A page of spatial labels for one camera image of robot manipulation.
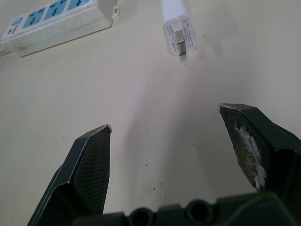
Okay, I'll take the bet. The white plug adapter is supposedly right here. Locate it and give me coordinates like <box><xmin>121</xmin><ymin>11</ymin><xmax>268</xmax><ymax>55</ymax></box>
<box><xmin>160</xmin><ymin>0</ymin><xmax>197</xmax><ymax>57</ymax></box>

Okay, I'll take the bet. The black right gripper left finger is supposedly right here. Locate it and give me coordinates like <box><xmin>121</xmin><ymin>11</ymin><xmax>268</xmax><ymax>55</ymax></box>
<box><xmin>27</xmin><ymin>124</ymin><xmax>112</xmax><ymax>226</ymax></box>

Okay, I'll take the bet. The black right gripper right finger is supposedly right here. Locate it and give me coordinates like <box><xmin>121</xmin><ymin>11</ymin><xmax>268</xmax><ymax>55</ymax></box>
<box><xmin>218</xmin><ymin>103</ymin><xmax>301</xmax><ymax>196</ymax></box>

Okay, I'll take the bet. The white and blue power strip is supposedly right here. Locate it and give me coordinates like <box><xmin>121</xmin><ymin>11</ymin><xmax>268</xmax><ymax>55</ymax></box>
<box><xmin>0</xmin><ymin>0</ymin><xmax>121</xmax><ymax>58</ymax></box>

